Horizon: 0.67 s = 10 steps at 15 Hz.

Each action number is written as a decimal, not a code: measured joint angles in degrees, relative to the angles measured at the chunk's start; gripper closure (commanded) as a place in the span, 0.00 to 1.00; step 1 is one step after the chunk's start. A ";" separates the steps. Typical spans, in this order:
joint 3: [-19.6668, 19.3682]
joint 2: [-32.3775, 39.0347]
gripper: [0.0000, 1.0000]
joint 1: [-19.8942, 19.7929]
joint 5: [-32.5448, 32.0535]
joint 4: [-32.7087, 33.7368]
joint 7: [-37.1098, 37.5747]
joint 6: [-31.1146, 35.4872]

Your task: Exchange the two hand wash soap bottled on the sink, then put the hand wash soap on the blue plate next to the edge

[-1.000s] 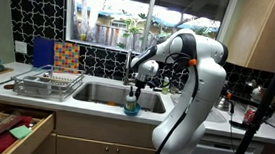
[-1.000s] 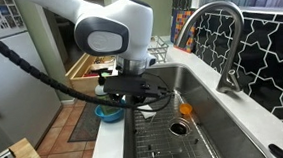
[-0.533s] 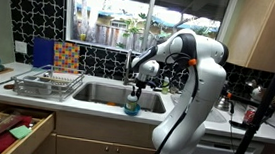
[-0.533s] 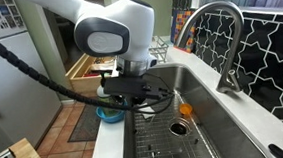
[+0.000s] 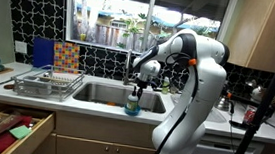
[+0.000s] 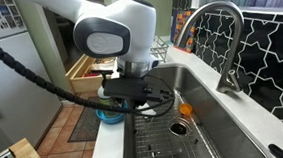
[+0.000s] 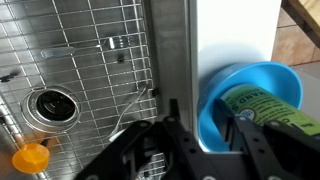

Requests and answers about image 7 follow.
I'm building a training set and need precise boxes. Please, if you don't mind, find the wire sink grid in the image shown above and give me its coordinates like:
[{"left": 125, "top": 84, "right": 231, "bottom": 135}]
[{"left": 0, "top": 0, "right": 158, "bottom": 180}]

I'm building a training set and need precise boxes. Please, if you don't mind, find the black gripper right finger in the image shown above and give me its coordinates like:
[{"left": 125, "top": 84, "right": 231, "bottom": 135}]
[{"left": 213, "top": 98, "right": 320, "bottom": 180}]

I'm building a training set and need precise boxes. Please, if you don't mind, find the stainless steel sink basin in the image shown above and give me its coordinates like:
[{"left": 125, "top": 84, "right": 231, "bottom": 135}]
[{"left": 0, "top": 0, "right": 198, "bottom": 180}]

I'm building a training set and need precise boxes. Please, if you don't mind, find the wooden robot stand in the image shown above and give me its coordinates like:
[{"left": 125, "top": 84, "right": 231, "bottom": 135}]
[{"left": 281, "top": 0, "right": 320, "bottom": 48}]

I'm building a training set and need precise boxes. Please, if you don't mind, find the green hand soap bottle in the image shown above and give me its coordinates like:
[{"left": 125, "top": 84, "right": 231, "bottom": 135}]
[{"left": 221, "top": 84, "right": 320, "bottom": 136}]

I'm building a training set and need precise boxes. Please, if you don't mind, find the metal fork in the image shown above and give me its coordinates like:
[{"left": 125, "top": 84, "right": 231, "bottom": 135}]
[{"left": 40, "top": 35, "right": 130, "bottom": 60}]

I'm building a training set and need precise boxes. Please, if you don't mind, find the orange plastic cup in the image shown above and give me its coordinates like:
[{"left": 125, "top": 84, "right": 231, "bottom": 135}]
[{"left": 11, "top": 143, "right": 51, "bottom": 175}]

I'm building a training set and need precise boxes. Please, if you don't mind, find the thin metal utensil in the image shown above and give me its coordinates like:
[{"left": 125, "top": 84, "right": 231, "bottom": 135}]
[{"left": 108, "top": 85, "right": 150, "bottom": 143}]

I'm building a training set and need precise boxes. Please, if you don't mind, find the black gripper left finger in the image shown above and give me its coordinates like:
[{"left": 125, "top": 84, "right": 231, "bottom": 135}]
[{"left": 74, "top": 98, "right": 215, "bottom": 180}]

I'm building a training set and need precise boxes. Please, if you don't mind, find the blue round dish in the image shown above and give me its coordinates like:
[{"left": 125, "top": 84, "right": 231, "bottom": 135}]
[{"left": 197, "top": 61, "right": 304, "bottom": 153}]

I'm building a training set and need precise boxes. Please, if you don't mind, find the sink drain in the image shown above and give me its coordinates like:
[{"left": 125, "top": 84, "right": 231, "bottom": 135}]
[{"left": 20, "top": 85, "right": 81, "bottom": 134}]

